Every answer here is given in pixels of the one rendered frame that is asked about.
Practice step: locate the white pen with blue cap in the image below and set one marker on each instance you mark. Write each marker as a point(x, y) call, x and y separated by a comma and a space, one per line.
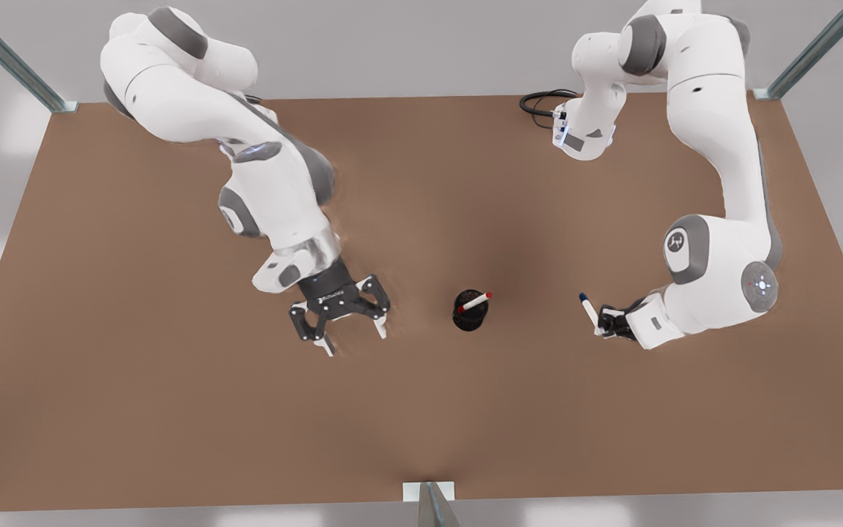
point(589, 310)

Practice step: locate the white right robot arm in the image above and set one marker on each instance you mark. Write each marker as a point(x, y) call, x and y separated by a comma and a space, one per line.
point(195, 102)

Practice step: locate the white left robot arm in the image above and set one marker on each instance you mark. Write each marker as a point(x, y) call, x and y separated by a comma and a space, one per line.
point(714, 132)

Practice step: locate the black mesh pen holder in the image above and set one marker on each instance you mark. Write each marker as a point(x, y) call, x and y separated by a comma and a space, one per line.
point(470, 315)

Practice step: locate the white pen with red cap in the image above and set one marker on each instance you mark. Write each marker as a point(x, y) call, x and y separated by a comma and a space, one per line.
point(474, 301)

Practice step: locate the silver frame post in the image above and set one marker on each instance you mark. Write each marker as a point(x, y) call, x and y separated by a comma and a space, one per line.
point(817, 47)
point(432, 505)
point(8, 55)

